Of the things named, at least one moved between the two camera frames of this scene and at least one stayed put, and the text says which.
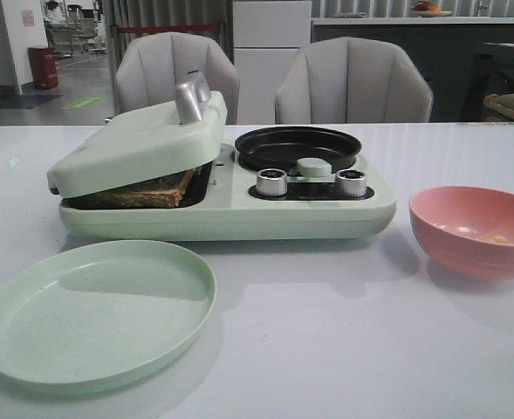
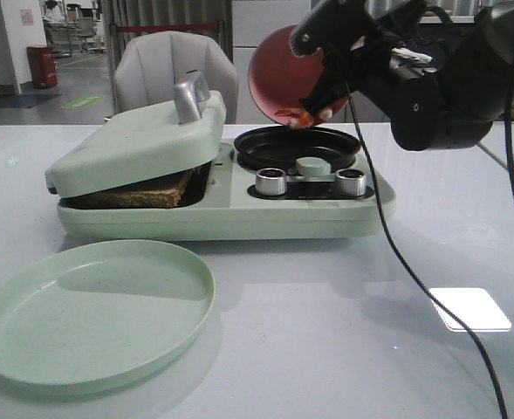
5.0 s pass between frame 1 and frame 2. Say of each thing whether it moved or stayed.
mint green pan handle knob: stayed
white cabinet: stayed
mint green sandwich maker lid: stayed
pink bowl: moved
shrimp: moved
